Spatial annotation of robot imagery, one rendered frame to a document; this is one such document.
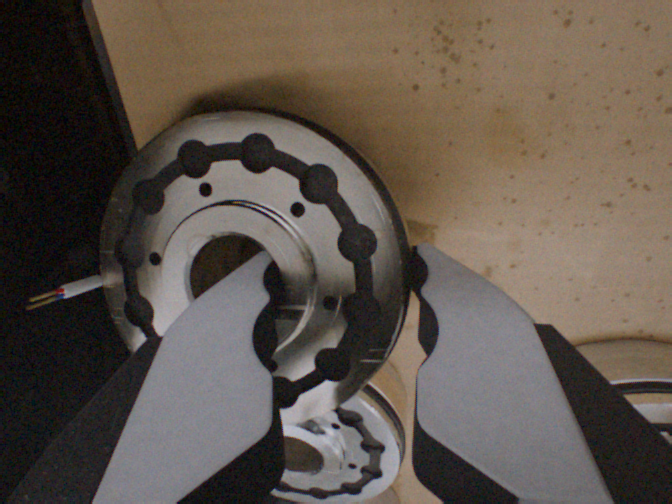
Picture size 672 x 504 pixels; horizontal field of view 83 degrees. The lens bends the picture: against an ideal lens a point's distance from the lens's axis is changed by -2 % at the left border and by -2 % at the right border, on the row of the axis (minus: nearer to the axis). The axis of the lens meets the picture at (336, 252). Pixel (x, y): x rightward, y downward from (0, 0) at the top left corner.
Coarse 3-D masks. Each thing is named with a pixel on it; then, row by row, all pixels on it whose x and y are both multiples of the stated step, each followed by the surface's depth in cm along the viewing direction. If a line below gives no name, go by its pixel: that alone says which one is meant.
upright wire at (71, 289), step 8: (80, 280) 13; (88, 280) 13; (96, 280) 13; (64, 288) 12; (72, 288) 12; (80, 288) 12; (88, 288) 13; (40, 296) 11; (56, 296) 12; (64, 296) 12; (32, 304) 11; (40, 304) 11
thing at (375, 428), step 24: (336, 408) 17; (360, 408) 16; (336, 432) 17; (360, 432) 17; (384, 432) 17; (360, 456) 18; (384, 456) 17; (336, 480) 19; (360, 480) 19; (384, 480) 18
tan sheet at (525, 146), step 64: (128, 0) 12; (192, 0) 12; (256, 0) 12; (320, 0) 12; (384, 0) 11; (448, 0) 11; (512, 0) 11; (576, 0) 10; (640, 0) 10; (128, 64) 14; (192, 64) 13; (256, 64) 13; (320, 64) 13; (384, 64) 12; (448, 64) 12; (512, 64) 12; (576, 64) 11; (640, 64) 11; (384, 128) 13; (448, 128) 13; (512, 128) 12; (576, 128) 12; (640, 128) 12; (448, 192) 14; (512, 192) 14; (576, 192) 13; (640, 192) 13; (512, 256) 15; (576, 256) 14; (640, 256) 14; (576, 320) 16; (640, 320) 15
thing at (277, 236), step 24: (192, 216) 11; (216, 216) 11; (240, 216) 11; (264, 216) 11; (168, 240) 12; (192, 240) 11; (264, 240) 11; (288, 240) 11; (168, 264) 12; (192, 264) 12; (288, 264) 11; (312, 264) 11; (168, 288) 12; (192, 288) 12; (288, 288) 11; (312, 288) 11; (288, 312) 11; (288, 336) 11
